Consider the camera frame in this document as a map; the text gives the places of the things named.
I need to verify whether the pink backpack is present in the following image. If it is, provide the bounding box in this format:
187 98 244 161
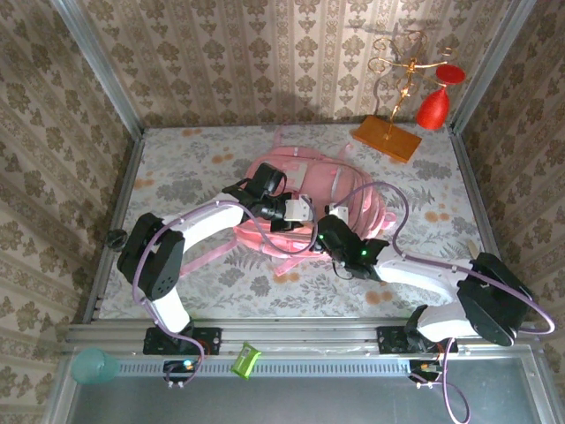
179 125 398 284

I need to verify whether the green packet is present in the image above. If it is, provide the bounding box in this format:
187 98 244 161
230 341 263 381

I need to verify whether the black electronics board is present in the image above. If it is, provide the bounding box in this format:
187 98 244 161
162 359 199 384
408 359 445 384

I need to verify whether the small bottle with black cap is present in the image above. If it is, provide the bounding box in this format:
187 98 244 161
107 227 130 253

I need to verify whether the red wine glass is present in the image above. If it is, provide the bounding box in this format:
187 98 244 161
415 64 466 132

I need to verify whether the teal plastic cup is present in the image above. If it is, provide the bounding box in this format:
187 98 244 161
70 346 121 385

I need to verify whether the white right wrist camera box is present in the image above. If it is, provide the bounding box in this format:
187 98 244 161
324 202 350 223

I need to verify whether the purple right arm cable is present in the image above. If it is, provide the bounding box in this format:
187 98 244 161
333 181 557 424

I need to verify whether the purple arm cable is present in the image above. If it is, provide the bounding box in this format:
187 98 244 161
333 181 557 424
132 198 320 390

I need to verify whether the aluminium front frame rail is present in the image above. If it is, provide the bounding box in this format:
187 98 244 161
64 318 540 355

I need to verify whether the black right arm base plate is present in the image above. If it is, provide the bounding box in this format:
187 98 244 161
376 325 459 354

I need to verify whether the gold wire rack wooden base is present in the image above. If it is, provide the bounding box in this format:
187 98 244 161
351 29 456 163

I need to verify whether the grey slotted cable duct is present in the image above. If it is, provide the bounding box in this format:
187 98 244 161
115 357 411 377

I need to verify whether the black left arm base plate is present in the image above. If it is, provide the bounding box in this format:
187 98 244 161
142 325 222 356

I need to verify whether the aluminium side rail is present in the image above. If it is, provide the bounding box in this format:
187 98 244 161
82 130 147 323
448 127 522 322

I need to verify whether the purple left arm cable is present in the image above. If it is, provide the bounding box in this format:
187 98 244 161
132 198 320 390

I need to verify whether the aluminium corner post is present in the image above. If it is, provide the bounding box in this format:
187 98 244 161
50 0 147 138
449 0 538 133

